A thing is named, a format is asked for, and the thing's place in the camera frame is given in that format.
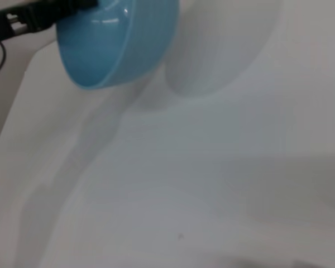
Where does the blue bowl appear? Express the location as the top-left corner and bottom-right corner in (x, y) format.
(55, 0), (180, 90)

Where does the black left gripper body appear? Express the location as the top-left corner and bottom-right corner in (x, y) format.
(0, 4), (31, 45)

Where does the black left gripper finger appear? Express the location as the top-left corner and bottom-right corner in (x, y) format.
(27, 0), (99, 32)

